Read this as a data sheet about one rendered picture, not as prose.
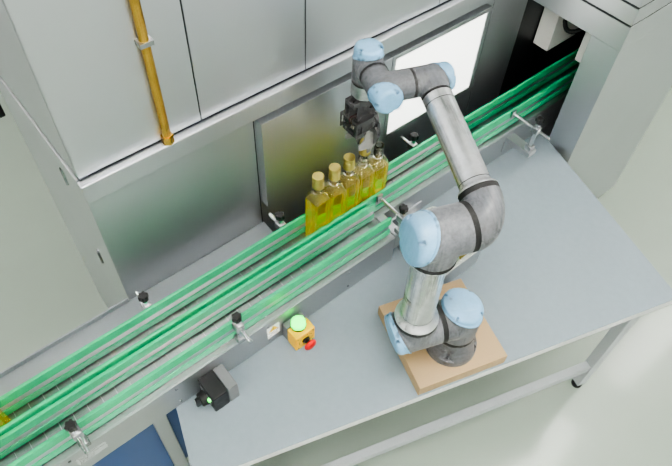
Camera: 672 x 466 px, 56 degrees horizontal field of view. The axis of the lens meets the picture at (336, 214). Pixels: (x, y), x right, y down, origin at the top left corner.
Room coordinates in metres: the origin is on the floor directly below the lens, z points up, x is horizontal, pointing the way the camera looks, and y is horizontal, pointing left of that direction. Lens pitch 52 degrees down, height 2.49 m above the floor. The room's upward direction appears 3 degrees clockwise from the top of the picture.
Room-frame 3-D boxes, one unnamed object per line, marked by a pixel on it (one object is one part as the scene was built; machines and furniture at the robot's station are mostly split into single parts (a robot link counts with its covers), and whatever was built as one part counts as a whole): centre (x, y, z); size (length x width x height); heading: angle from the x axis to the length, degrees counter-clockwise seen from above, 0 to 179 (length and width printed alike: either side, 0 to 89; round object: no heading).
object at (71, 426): (0.49, 0.57, 0.94); 0.07 x 0.04 x 0.13; 42
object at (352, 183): (1.27, -0.03, 0.99); 0.06 x 0.06 x 0.21; 42
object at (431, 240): (0.84, -0.23, 1.17); 0.15 x 0.12 x 0.55; 110
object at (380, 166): (1.34, -0.12, 0.99); 0.06 x 0.06 x 0.21; 43
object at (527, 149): (1.66, -0.66, 0.90); 0.17 x 0.05 x 0.23; 42
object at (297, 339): (0.90, 0.09, 0.79); 0.07 x 0.07 x 0.07; 42
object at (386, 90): (1.20, -0.11, 1.48); 0.11 x 0.11 x 0.08; 20
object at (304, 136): (1.52, -0.12, 1.15); 0.90 x 0.03 x 0.34; 132
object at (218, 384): (0.71, 0.30, 0.79); 0.08 x 0.08 x 0.08; 42
